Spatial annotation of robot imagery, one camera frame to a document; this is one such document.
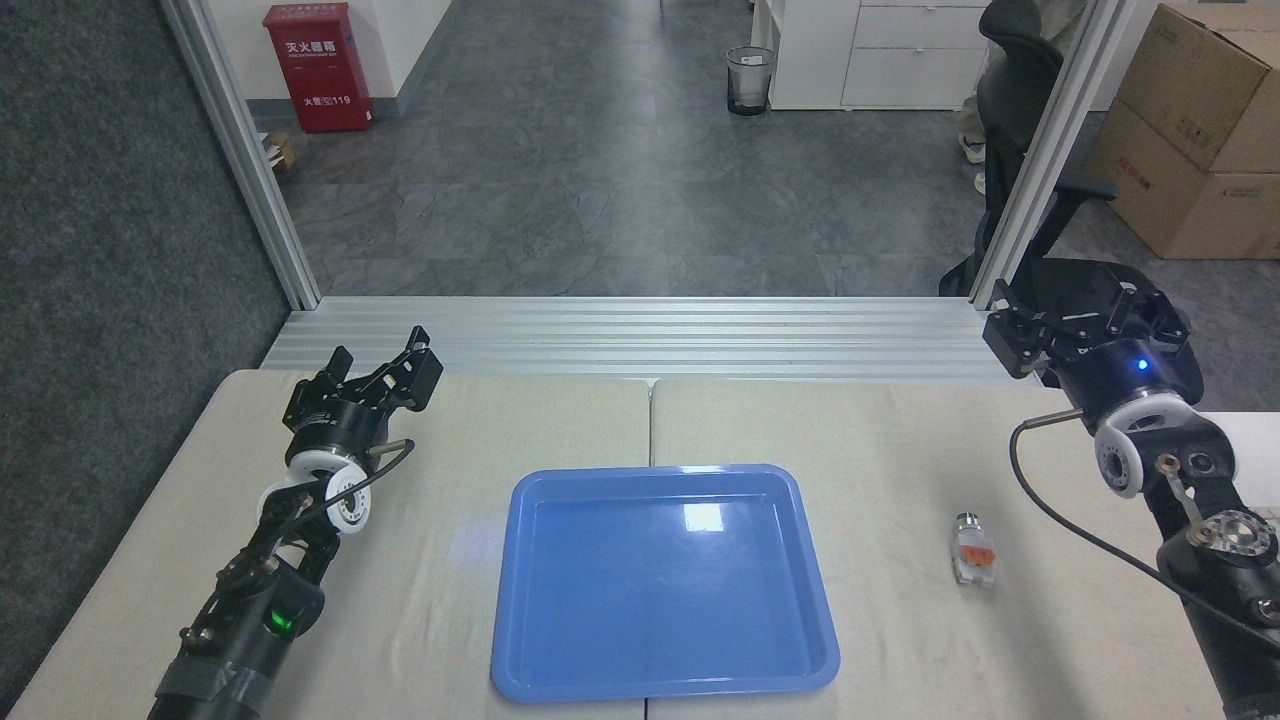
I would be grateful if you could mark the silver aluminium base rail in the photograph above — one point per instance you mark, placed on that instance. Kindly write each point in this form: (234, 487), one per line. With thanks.
(640, 340)

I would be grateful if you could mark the black office chair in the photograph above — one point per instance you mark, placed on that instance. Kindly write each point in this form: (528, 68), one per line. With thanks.
(1010, 90)

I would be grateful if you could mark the blue plastic tray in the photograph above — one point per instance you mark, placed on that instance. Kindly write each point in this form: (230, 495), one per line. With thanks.
(660, 590)

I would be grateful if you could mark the white drawer cabinet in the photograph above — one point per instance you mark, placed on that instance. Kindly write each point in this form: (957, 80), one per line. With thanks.
(880, 55)

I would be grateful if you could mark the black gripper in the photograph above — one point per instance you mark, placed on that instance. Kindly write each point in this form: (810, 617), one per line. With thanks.
(340, 428)
(1125, 380)

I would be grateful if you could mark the silver aluminium post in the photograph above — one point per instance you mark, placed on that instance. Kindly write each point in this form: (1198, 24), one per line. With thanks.
(1050, 150)
(245, 150)

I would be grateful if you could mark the person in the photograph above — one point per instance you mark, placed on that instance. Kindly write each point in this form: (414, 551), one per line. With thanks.
(971, 115)

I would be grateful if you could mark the grey mesh trash bin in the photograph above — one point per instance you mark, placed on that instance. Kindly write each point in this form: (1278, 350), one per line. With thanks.
(750, 82)

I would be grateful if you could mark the red fire extinguisher box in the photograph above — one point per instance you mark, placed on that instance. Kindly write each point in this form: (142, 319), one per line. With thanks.
(318, 70)

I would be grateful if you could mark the brown cardboard box red print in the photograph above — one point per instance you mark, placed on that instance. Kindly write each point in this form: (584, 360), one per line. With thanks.
(1170, 195)

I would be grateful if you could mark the white orange switch part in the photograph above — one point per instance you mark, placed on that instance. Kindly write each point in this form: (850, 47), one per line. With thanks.
(973, 552)

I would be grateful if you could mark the large brown cardboard box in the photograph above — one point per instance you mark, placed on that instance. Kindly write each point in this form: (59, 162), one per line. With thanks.
(1205, 80)

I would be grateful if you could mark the white desk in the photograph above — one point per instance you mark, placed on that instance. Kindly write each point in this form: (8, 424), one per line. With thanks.
(1250, 450)

